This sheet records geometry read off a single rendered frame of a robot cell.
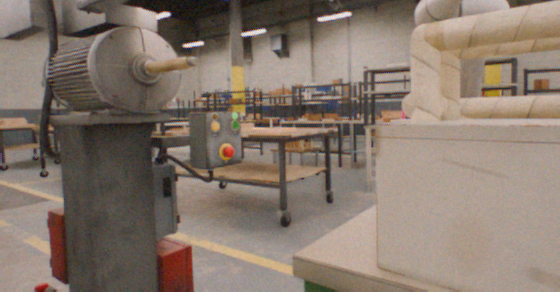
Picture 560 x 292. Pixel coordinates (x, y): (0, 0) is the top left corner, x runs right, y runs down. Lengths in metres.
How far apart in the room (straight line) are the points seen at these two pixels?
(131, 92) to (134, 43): 0.14
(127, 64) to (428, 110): 0.89
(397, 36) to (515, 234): 12.31
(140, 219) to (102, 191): 0.16
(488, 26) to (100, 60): 0.95
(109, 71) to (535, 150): 1.00
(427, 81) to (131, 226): 1.12
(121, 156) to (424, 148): 1.05
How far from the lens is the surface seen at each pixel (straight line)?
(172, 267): 1.41
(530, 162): 0.34
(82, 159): 1.25
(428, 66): 0.37
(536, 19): 0.36
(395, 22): 12.74
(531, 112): 0.51
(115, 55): 1.09
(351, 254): 0.46
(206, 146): 1.22
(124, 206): 1.29
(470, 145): 0.35
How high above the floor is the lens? 1.12
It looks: 3 degrees down
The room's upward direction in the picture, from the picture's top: 1 degrees counter-clockwise
